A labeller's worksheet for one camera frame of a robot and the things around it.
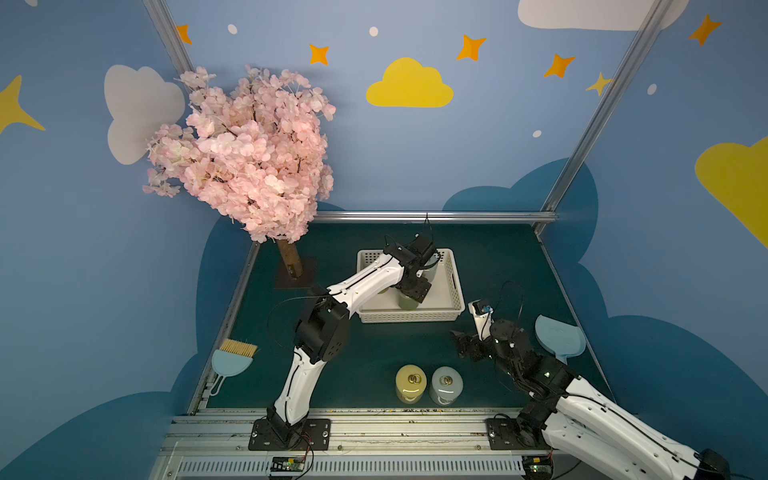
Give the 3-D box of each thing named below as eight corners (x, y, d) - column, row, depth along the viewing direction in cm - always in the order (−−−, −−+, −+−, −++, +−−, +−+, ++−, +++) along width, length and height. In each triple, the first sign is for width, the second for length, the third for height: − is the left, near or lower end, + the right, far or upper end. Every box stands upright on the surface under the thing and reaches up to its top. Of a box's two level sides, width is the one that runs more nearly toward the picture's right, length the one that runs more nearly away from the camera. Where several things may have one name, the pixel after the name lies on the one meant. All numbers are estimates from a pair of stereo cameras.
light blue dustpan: (532, 350, 92) (536, 346, 90) (536, 318, 99) (540, 313, 97) (581, 368, 89) (586, 364, 86) (581, 333, 96) (586, 329, 94)
